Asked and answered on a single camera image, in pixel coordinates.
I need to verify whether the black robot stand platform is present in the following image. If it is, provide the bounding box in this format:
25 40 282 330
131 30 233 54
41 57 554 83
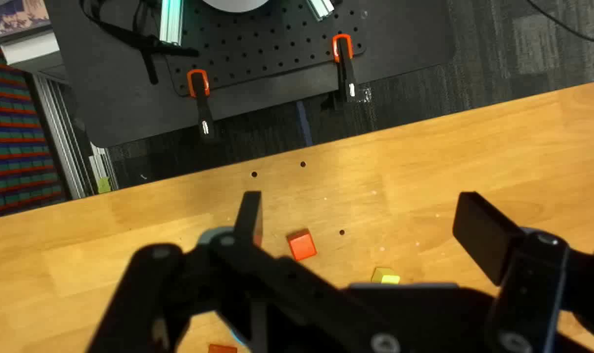
43 0 460 150

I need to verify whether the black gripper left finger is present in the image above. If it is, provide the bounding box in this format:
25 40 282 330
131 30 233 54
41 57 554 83
86 191 403 353

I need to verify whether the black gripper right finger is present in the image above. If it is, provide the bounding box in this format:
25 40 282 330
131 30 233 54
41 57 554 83
450 191 594 353

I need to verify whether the blue cup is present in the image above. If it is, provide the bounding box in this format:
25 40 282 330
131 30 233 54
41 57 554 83
195 226 237 248

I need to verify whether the yellow block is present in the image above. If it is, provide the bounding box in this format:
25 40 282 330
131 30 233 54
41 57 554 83
370 265 403 287

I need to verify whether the aluminium frame rail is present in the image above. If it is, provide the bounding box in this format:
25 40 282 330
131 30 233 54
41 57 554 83
29 71 95 203

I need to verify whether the stack of books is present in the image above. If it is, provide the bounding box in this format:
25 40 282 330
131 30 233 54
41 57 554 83
0 0 66 67

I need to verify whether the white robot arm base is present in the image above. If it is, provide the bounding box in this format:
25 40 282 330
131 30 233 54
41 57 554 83
199 0 272 16

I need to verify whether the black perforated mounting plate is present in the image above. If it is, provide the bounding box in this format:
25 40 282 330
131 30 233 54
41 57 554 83
162 0 370 99

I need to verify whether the aluminium extrusion bar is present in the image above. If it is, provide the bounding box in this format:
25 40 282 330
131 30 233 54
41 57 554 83
303 0 337 22
156 0 186 48

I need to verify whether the black cable on platform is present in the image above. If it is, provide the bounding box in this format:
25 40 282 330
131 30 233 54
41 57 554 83
78 0 201 87

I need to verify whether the thin black floor cable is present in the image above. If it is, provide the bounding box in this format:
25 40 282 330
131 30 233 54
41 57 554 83
527 0 594 48

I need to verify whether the colourful striped panel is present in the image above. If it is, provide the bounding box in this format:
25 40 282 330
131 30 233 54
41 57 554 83
0 42 70 222

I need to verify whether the green white label strip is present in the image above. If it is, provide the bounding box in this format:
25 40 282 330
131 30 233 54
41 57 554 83
88 144 119 195

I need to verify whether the orange black bar clamp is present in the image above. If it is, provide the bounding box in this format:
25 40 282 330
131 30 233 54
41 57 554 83
184 67 217 140
321 32 362 110

